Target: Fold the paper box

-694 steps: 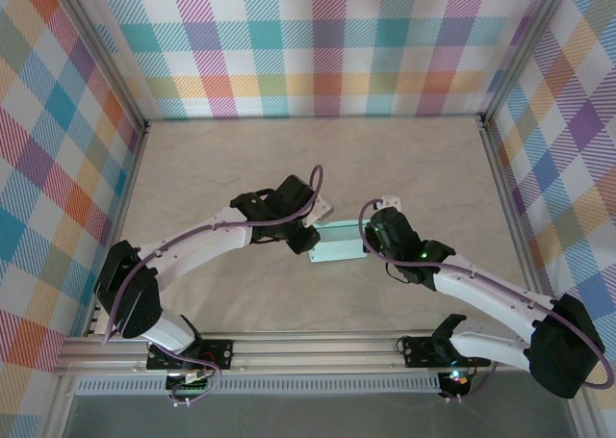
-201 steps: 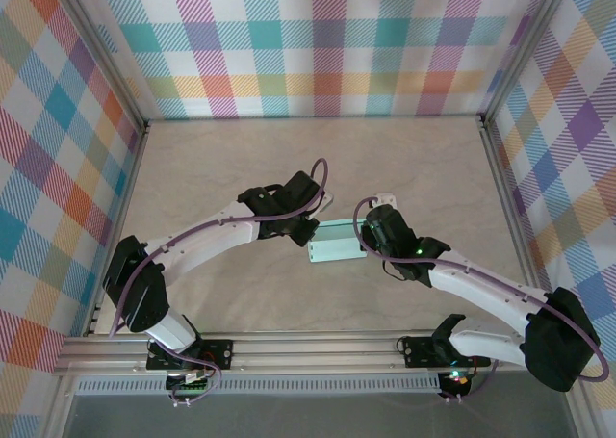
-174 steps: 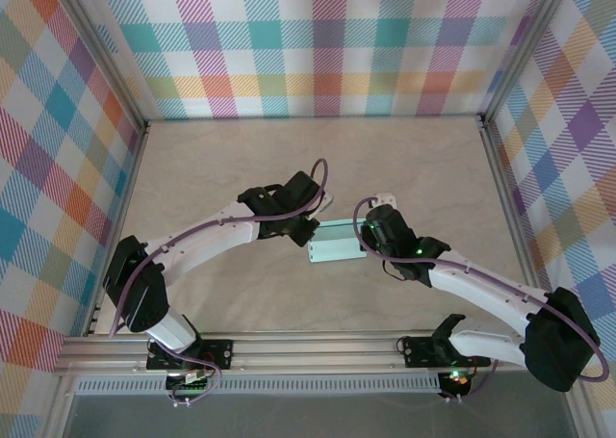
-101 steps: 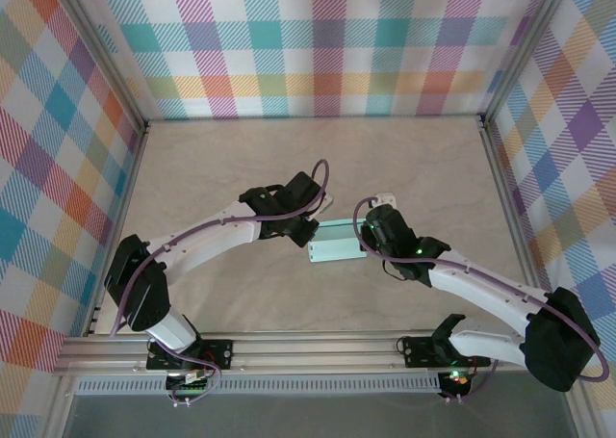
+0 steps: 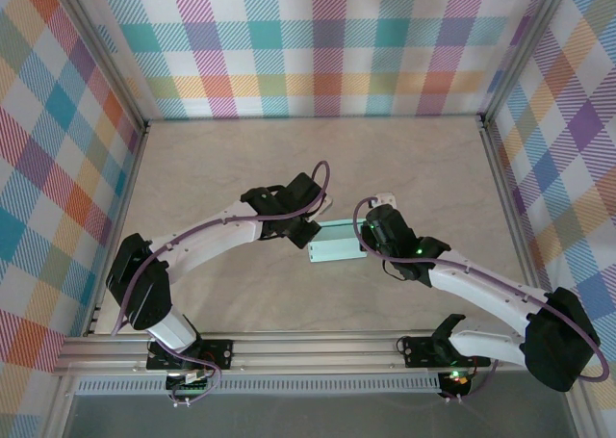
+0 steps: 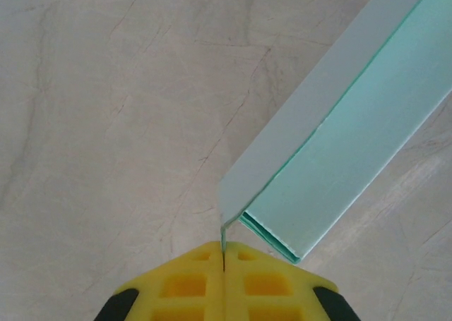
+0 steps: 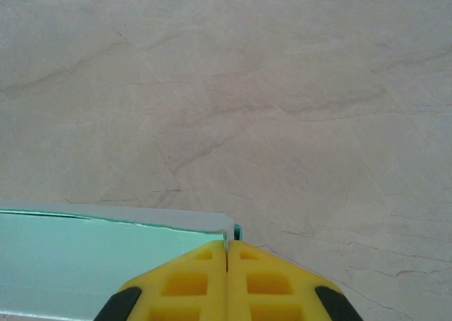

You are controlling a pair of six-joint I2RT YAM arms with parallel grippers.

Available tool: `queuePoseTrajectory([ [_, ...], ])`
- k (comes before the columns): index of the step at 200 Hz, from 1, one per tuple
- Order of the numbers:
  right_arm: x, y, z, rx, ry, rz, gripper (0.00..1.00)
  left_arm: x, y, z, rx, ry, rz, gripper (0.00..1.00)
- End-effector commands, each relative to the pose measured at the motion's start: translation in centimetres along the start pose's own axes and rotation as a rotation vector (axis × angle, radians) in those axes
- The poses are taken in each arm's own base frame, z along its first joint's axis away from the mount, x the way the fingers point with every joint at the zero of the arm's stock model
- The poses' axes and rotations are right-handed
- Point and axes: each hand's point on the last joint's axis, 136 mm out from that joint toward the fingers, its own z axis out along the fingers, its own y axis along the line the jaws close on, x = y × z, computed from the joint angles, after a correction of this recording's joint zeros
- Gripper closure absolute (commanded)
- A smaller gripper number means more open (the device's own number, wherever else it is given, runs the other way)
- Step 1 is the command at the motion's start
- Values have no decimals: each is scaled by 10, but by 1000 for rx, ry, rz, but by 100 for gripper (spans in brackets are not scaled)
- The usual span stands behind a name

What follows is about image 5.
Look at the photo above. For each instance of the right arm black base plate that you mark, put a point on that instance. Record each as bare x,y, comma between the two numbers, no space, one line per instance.
416,351

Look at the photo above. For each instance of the long aluminium mounting rail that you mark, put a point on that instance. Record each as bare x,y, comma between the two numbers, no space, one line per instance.
313,351

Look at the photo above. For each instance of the aluminium frame post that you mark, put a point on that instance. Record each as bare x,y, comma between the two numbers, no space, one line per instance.
523,48
102,48

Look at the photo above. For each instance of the aluminium table side rail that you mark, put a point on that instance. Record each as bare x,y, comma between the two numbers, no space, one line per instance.
504,188
128,188

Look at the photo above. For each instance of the circuit board with lit LEDs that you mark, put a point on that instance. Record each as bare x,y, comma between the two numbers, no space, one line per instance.
459,382

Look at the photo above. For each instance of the light blue paper box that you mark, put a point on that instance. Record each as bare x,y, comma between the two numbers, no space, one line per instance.
337,250

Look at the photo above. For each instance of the green terminal circuit board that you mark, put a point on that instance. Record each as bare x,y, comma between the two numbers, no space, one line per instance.
190,387

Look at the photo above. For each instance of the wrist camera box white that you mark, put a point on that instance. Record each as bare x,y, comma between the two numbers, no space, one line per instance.
327,206
386,198

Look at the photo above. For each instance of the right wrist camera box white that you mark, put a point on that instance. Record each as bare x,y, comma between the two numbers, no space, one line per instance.
386,198

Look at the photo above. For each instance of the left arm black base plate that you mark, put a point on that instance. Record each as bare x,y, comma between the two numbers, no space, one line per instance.
216,353

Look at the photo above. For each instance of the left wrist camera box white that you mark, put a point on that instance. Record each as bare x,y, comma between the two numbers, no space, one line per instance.
327,206

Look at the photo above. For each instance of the aluminium frame leg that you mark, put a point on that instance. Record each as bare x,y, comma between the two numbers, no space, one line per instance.
576,409
59,409

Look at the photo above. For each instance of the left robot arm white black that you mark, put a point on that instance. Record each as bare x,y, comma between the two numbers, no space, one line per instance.
207,240

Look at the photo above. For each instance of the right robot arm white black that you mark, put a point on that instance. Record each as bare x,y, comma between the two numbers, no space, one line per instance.
481,289

